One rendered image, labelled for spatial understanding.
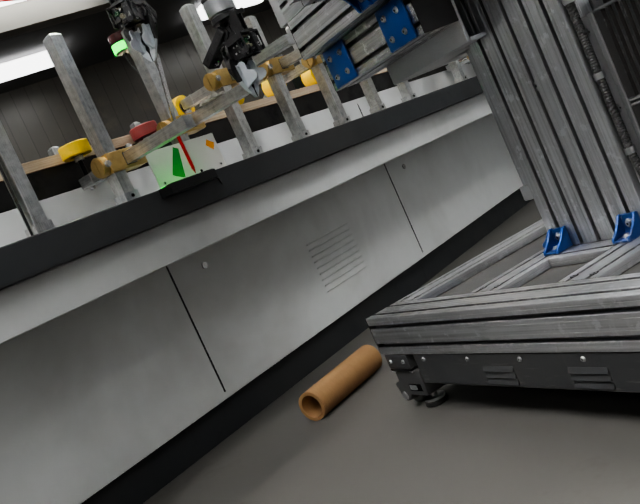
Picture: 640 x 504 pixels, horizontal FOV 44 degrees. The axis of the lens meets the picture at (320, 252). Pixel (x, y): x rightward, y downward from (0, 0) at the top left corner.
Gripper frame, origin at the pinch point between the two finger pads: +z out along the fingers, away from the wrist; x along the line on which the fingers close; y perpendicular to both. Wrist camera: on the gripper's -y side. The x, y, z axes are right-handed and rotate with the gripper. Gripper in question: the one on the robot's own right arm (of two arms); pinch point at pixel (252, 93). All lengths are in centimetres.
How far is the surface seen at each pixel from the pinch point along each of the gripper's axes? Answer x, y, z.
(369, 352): 12, -11, 76
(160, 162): -16.2, -23.9, 5.4
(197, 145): -1.3, -23.8, 4.2
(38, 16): 346, -470, -232
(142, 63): -5.6, -25.0, -21.0
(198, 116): -1.4, -18.9, -2.2
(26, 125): 493, -763, -213
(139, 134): -3.5, -40.1, -6.4
